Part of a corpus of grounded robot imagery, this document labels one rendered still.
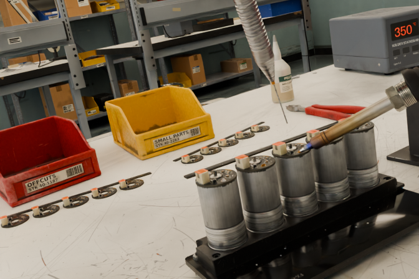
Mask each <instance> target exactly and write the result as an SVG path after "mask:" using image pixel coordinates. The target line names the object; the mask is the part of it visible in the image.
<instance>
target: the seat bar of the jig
mask: <svg viewBox="0 0 419 279"><path fill-rule="evenodd" d="M378 175H379V181H380V182H379V183H378V184H377V185H375V186H372V187H368V188H362V189H356V188H351V187H350V188H349V189H350V196H349V197H348V198H346V199H344V200H342V201H337V202H321V201H318V206H319V210H318V211H317V212H315V213H313V214H311V215H308V216H304V217H288V216H286V215H284V223H285V224H284V225H283V226H282V227H281V228H280V229H278V230H275V231H273V232H268V233H262V234H259V233H254V232H250V231H248V230H247V229H246V231H247V235H248V241H247V242H246V243H245V244H244V245H242V246H240V247H238V248H235V249H232V250H225V251H219V250H213V249H211V248H209V246H208V240H207V236H206V237H203V238H201V239H198V240H196V245H197V247H196V253H197V256H198V262H200V263H201V264H202V266H204V267H205V268H206V269H208V270H209V271H210V272H211V273H212V274H213V275H214V276H218V275H220V274H222V273H224V272H227V271H228V270H231V269H233V268H235V267H237V266H239V265H242V264H244V263H246V262H248V261H250V260H252V259H254V258H256V257H258V256H260V255H262V254H265V253H267V252H269V251H271V250H273V249H275V248H278V247H280V246H281V245H284V244H286V243H288V242H290V241H292V240H294V239H296V238H298V237H301V236H303V235H305V234H307V233H309V232H312V231H313V230H315V229H318V228H319V227H322V226H324V225H326V224H328V223H330V222H332V221H335V220H337V219H339V218H341V217H343V216H345V215H347V214H349V213H351V212H353V211H355V210H358V209H360V208H362V207H364V206H366V205H369V204H371V203H373V202H375V201H377V200H379V199H381V198H383V197H385V196H387V195H389V194H392V193H394V192H396V191H397V185H396V178H395V177H391V176H388V175H385V174H381V173H379V174H378Z"/></svg>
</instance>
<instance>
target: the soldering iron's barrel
mask: <svg viewBox="0 0 419 279"><path fill-rule="evenodd" d="M385 93H386V95H387V96H386V97H384V98H383V99H381V100H379V101H377V102H375V103H373V104H372V105H370V106H368V107H367V108H364V109H363V110H361V111H359V112H357V113H356V114H354V115H352V116H350V117H348V118H346V119H345V120H343V121H341V122H339V123H337V124H336V125H334V126H332V127H330V128H328V129H326V130H325V131H322V132H320V133H319V134H318V135H315V136H314V137H312V138H311V139H310V143H311V145H312V147H313V148H314V149H319V148H321V147H323V146H325V145H327V144H330V143H331V142H333V141H334V140H336V139H338V138H340V137H341V136H343V135H346V134H347V133H349V132H351V131H353V130H354V129H356V128H358V127H360V126H362V125H364V124H366V123H368V122H370V121H371V120H373V119H375V118H377V117H378V116H380V115H382V114H384V113H386V112H388V111H390V110H392V109H393V108H395V109H396V111H399V112H401V111H403V110H405V109H407V107H408V106H410V105H412V104H415V103H416V102H417V100H416V98H415V97H414V95H413V93H412V92H411V90H410V89H409V87H408V85H407V84H406V82H405V81H404V80H403V81H402V82H400V83H398V84H396V85H395V86H391V87H389V88H387V89H386V90H385Z"/></svg>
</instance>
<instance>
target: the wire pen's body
mask: <svg viewBox="0 0 419 279"><path fill-rule="evenodd" d="M233 1H234V3H235V7H236V10H237V12H238V15H239V18H240V21H241V24H242V26H243V29H244V32H245V34H246V38H247V40H248V42H249V46H250V49H251V52H252V54H253V57H254V60H255V62H256V63H263V62H267V61H268V60H271V59H272V58H273V57H274V53H273V51H272V47H271V44H270V42H269V38H268V36H267V32H266V30H265V26H264V23H263V21H262V17H261V14H260V12H259V9H258V5H257V2H256V0H233Z"/></svg>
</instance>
